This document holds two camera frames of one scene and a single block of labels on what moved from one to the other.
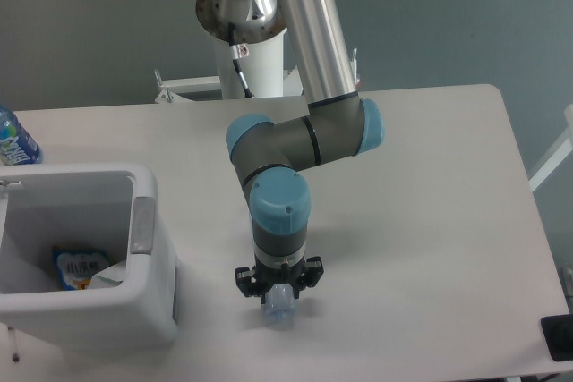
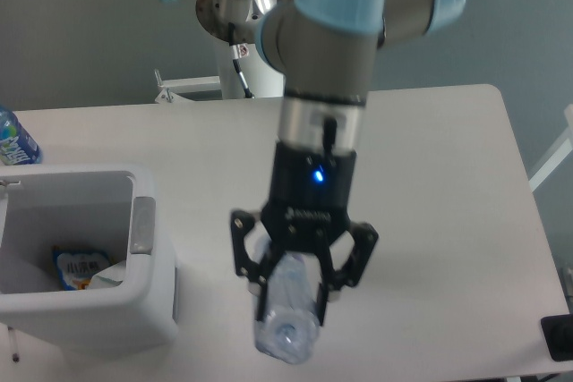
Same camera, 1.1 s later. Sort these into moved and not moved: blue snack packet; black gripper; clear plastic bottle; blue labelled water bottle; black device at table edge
Moved: black gripper; clear plastic bottle
Not moved: black device at table edge; blue labelled water bottle; blue snack packet
